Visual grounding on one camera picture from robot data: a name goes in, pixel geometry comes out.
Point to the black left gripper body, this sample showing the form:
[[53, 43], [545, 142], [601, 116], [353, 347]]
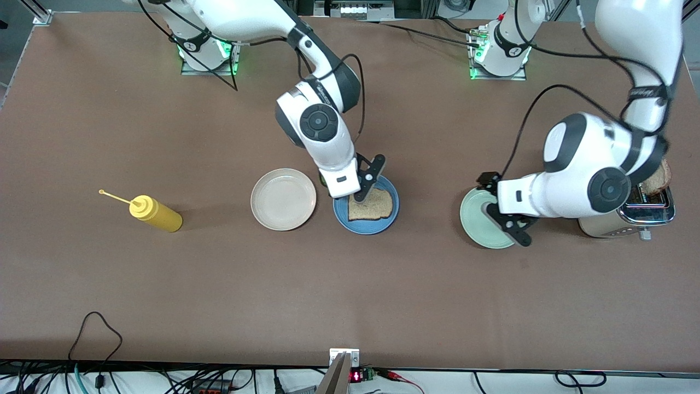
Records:
[[486, 180]]

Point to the brown bread slice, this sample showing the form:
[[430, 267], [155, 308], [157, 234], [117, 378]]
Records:
[[659, 180], [372, 207]]

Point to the yellow mustard squeeze bottle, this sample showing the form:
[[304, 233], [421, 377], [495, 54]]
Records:
[[158, 216]]

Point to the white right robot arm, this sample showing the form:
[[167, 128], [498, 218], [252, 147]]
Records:
[[322, 142]]

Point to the pale green round plate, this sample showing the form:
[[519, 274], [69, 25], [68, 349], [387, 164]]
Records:
[[476, 224]]

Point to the blue round plate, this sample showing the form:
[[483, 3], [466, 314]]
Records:
[[342, 221]]

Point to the beige round plate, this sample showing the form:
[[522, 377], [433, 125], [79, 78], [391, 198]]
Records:
[[283, 200]]

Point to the beige chrome toaster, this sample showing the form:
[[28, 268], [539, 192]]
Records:
[[651, 216]]

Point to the lit control box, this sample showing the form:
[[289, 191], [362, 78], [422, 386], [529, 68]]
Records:
[[355, 10]]

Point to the red LED display module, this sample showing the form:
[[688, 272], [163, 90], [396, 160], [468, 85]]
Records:
[[356, 376]]

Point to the orange power strip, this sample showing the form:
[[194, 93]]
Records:
[[210, 389]]

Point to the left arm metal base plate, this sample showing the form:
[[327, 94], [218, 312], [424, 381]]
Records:
[[492, 77]]

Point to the small metal camera bracket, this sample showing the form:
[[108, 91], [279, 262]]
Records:
[[334, 353]]

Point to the grey aluminium camera pole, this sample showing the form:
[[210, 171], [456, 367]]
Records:
[[333, 380]]

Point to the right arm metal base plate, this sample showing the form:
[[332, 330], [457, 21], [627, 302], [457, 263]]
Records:
[[238, 54]]

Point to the metal table corner bracket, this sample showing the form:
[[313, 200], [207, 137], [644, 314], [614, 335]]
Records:
[[44, 18]]

